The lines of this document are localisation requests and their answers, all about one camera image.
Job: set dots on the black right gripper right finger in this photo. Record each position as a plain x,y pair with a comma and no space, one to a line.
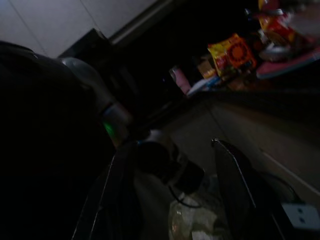
235,190

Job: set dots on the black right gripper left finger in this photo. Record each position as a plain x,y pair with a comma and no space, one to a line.
110,200

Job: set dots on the clear plastic bag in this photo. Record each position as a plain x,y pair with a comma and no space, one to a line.
195,220

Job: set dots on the white power strip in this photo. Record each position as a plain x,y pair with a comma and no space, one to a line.
301,216

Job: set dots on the pink cup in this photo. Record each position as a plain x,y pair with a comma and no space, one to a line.
181,80

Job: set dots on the pink tray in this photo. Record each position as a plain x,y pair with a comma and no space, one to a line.
287,66

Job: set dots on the yellow snack packet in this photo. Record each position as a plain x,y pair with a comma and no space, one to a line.
232,55

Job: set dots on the red snack packet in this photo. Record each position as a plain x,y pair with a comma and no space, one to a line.
277,27

